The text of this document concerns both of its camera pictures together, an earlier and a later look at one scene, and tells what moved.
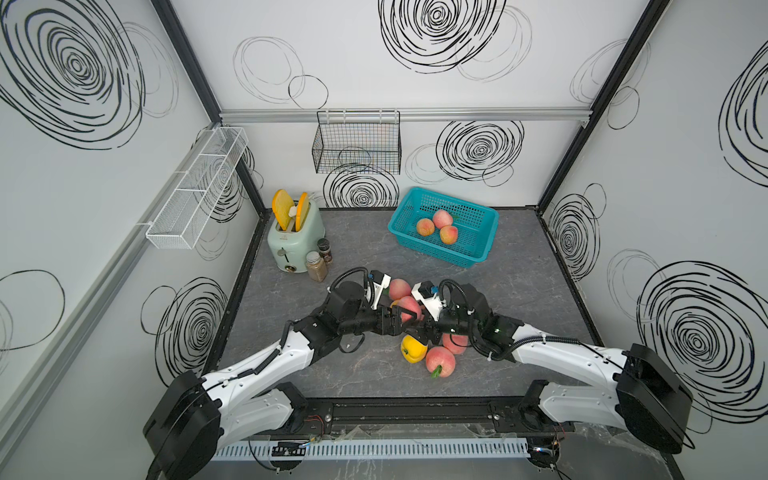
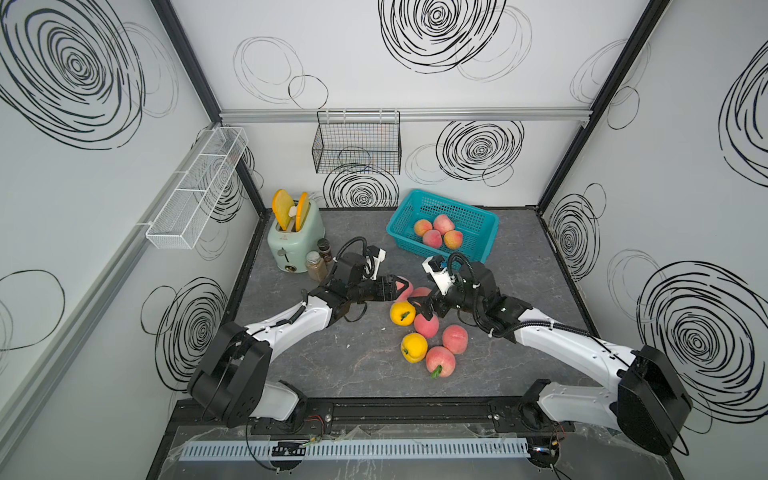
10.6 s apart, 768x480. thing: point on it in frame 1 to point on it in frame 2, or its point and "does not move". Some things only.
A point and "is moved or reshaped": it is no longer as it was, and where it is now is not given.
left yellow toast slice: x=282 y=205 does not move
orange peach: x=448 y=234 is moved or reshaped
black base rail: x=425 y=415 does not move
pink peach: x=440 y=356 does not move
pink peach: x=442 y=219 is moved or reshaped
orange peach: x=425 y=227 does not move
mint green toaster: x=290 y=248 does not move
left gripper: x=393 y=329 to x=389 y=294
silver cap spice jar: x=316 y=266 does not move
